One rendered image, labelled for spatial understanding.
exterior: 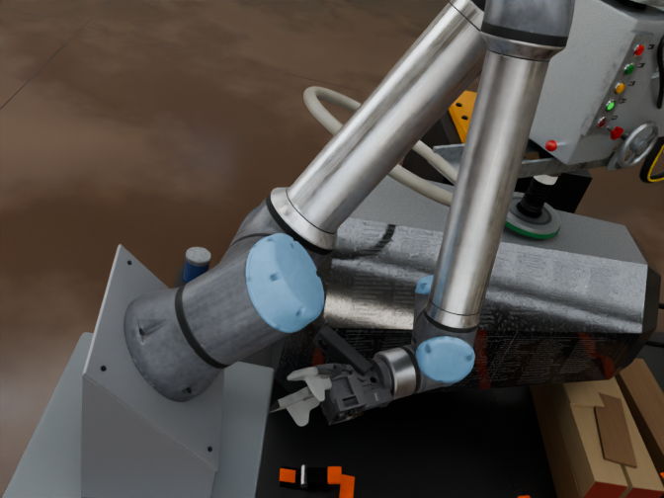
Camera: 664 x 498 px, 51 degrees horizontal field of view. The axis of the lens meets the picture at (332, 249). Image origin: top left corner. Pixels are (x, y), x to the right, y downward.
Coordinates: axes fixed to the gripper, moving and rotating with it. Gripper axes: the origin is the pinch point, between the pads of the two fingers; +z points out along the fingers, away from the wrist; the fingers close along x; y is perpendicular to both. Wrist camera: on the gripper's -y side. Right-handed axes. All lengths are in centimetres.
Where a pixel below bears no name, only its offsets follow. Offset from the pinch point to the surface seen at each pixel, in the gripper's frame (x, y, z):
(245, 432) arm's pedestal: 15.2, 1.3, 3.0
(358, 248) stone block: 48, -52, -53
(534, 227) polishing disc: 36, -42, -106
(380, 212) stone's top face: 45, -61, -63
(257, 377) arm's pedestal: 19.4, -10.0, -3.6
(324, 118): -9, -53, -26
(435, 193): -8, -31, -44
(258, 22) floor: 239, -371, -157
